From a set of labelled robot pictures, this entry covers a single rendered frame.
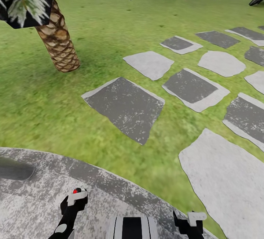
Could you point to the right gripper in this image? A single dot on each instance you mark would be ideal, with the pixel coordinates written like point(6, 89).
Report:
point(185, 228)

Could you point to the insectifuge atomizer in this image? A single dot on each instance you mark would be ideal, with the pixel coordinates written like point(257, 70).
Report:
point(78, 190)

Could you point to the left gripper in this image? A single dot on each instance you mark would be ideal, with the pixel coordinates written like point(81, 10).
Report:
point(79, 205)

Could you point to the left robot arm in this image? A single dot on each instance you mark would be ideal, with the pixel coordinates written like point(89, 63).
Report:
point(69, 208)

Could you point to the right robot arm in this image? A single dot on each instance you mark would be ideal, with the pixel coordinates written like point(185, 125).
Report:
point(193, 227)

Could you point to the robot trunk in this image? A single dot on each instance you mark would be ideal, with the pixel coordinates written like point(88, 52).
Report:
point(132, 228)

